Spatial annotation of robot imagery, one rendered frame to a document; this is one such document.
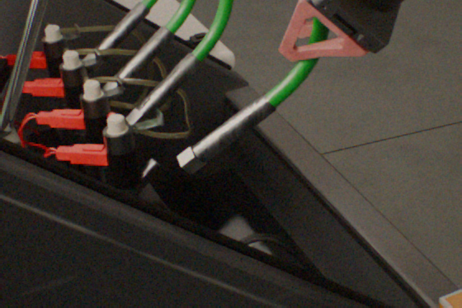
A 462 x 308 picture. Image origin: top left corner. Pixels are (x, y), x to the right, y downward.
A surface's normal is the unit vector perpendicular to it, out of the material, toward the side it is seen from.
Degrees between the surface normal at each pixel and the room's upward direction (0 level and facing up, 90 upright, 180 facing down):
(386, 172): 0
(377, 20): 48
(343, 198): 0
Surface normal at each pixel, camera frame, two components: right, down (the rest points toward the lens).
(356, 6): 0.56, -0.44
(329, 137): -0.10, -0.86
